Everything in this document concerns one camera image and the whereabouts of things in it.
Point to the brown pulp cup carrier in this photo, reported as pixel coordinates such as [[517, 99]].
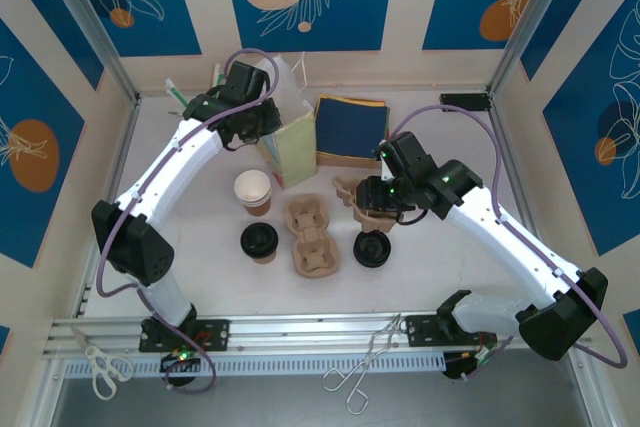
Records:
[[312, 234], [345, 192]]

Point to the black plastic cup lid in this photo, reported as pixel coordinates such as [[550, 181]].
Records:
[[371, 252]]

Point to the dark blue paper napkin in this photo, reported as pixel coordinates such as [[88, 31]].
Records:
[[350, 127]]

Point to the green paper gift bag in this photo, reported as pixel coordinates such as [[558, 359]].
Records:
[[295, 152]]

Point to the lidded brown coffee cup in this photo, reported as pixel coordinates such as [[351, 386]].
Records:
[[259, 242]]

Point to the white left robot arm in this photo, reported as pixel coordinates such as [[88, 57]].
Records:
[[170, 167]]

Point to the brown paper cup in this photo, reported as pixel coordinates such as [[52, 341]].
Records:
[[252, 187]]

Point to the right controller board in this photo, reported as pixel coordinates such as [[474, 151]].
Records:
[[462, 367]]

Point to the controller board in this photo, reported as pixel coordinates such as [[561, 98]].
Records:
[[462, 367], [182, 359]]

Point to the left controller board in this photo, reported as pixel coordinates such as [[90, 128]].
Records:
[[182, 359]]

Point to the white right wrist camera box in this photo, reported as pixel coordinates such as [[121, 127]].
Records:
[[387, 168]]

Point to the black rectangular wall plate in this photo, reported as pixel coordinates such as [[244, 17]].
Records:
[[467, 102]]

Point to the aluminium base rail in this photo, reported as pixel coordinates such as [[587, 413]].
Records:
[[310, 334]]

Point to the aluminium frame post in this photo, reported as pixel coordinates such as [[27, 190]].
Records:
[[530, 12], [85, 17]]

